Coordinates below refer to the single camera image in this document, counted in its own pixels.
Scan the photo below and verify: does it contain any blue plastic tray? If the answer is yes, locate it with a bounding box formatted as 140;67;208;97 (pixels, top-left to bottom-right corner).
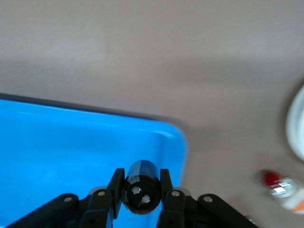
0;98;188;228

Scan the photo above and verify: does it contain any orange white red switch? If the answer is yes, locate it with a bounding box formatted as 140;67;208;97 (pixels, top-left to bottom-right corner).
260;169;304;215

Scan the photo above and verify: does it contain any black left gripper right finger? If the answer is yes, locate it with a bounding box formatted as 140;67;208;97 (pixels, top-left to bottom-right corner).
157;168;258;228

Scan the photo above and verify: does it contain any black cylindrical capacitor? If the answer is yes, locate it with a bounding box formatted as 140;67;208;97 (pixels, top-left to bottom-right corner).
121;159;162;215

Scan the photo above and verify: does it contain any white curved bracket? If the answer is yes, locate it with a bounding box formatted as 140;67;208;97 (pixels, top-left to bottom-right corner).
285;83;304;162

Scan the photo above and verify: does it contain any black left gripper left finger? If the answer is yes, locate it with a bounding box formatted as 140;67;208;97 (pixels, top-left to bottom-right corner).
6;168;126;228

